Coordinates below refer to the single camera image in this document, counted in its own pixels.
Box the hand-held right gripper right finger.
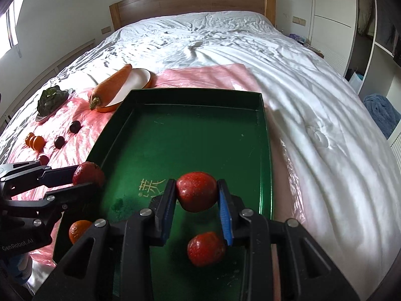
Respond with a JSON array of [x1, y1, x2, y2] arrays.
[[217, 179, 353, 301]]

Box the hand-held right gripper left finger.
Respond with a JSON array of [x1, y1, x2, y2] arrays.
[[31, 179, 176, 301]]

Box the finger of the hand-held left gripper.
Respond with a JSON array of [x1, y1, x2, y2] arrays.
[[0, 161, 78, 195], [5, 182, 101, 226]]

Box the green rectangular tray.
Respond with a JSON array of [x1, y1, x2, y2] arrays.
[[52, 88, 273, 301]]

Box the person's left forearm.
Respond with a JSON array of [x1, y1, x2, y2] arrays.
[[6, 251, 33, 286]]

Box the patterned white plate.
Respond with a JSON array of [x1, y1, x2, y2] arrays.
[[35, 88, 74, 123]]

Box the dark green leafy vegetable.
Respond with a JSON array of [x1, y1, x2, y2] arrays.
[[37, 86, 69, 116]]

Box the orange carrot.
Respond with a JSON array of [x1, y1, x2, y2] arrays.
[[89, 64, 133, 110]]

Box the white plate with orange rim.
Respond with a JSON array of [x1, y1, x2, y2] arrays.
[[88, 68, 154, 113]]

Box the pink plastic sheet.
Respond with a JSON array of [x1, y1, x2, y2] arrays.
[[0, 63, 309, 301]]

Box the window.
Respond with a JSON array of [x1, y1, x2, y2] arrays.
[[0, 0, 24, 57]]

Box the white paper bag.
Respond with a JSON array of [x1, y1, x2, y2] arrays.
[[345, 69, 365, 93]]

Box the blue towel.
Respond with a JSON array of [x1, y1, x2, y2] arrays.
[[363, 93, 401, 138]]

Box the cluttered bedside table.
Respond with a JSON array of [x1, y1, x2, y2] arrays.
[[288, 32, 325, 58]]

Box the wooden headboard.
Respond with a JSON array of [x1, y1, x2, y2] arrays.
[[109, 0, 276, 32]]

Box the white wardrobe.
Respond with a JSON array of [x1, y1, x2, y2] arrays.
[[309, 0, 401, 151]]

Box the hanging light garment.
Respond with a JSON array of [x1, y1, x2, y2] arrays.
[[357, 0, 376, 36]]

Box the hanging dark clothes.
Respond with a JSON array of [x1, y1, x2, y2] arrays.
[[376, 0, 401, 57]]

